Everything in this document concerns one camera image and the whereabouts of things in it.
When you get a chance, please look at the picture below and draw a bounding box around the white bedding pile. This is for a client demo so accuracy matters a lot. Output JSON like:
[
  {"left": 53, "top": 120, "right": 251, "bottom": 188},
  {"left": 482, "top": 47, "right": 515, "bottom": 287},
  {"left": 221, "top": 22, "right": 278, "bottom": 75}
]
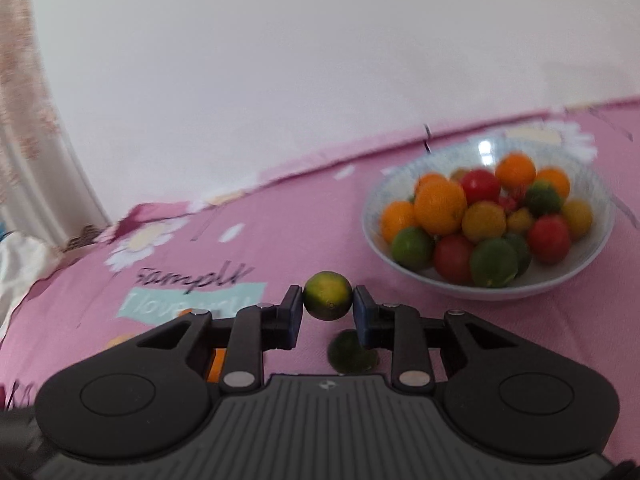
[{"left": 0, "top": 232, "right": 62, "bottom": 339}]

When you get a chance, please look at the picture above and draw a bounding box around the green yellow lime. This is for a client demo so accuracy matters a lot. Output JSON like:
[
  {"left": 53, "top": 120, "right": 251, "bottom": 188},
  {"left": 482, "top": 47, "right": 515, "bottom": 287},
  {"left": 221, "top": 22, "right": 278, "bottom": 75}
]
[{"left": 303, "top": 271, "right": 354, "bottom": 322}]

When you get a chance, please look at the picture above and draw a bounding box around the pink floral tablecloth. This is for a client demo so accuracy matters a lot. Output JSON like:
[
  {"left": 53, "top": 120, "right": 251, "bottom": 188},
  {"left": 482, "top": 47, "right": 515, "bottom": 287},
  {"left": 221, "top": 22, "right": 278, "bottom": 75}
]
[{"left": 1, "top": 103, "right": 639, "bottom": 460}]

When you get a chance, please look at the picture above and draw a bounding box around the blue white ceramic plate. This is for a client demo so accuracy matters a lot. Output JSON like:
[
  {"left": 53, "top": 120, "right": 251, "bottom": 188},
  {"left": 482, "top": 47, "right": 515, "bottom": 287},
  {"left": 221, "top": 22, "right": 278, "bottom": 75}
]
[{"left": 362, "top": 138, "right": 614, "bottom": 301}]

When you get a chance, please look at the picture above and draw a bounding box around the orange kumquat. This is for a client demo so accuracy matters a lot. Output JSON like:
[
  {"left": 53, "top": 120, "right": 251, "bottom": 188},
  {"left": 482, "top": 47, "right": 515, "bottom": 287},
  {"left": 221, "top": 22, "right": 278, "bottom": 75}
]
[{"left": 495, "top": 152, "right": 537, "bottom": 191}]

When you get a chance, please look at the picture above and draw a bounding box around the tall red tomato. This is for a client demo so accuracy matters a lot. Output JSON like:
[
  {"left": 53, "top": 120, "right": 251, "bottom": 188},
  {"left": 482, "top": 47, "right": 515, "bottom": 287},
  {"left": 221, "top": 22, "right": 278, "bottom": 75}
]
[{"left": 434, "top": 234, "right": 474, "bottom": 285}]

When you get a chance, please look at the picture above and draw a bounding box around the green lime right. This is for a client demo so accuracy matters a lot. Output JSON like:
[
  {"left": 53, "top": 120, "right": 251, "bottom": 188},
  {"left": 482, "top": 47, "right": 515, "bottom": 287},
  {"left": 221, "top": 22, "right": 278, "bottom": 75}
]
[{"left": 390, "top": 226, "right": 435, "bottom": 272}]

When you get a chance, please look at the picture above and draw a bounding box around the red cherry tomato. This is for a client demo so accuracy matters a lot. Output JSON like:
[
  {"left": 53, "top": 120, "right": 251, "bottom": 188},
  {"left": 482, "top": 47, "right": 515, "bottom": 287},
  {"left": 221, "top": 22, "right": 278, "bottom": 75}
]
[{"left": 460, "top": 169, "right": 501, "bottom": 205}]

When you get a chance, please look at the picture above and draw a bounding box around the beige patterned curtain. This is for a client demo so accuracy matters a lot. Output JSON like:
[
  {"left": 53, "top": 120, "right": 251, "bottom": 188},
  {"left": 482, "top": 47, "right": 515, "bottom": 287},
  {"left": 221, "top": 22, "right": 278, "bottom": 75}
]
[{"left": 1, "top": 0, "right": 108, "bottom": 246}]

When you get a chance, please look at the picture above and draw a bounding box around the orange green mottled citrus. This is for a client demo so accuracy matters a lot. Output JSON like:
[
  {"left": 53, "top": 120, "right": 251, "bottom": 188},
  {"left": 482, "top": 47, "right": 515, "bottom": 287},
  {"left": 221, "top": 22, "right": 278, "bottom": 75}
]
[{"left": 413, "top": 179, "right": 468, "bottom": 236}]

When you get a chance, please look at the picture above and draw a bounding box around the dark green lime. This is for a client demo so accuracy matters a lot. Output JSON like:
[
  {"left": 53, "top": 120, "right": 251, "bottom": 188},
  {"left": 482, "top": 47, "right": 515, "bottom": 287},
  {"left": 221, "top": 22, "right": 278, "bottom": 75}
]
[{"left": 470, "top": 238, "right": 518, "bottom": 288}]

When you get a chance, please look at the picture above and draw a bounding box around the brown yellow longan fruit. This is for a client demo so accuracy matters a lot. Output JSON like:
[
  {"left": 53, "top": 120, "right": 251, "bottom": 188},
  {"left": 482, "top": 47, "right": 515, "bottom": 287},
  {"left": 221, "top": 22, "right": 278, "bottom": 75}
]
[{"left": 462, "top": 202, "right": 506, "bottom": 243}]

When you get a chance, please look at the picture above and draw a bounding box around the large red tomato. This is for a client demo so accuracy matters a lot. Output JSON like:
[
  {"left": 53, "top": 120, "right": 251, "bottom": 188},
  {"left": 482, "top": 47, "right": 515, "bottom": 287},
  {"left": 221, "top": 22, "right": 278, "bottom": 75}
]
[{"left": 527, "top": 214, "right": 572, "bottom": 266}]

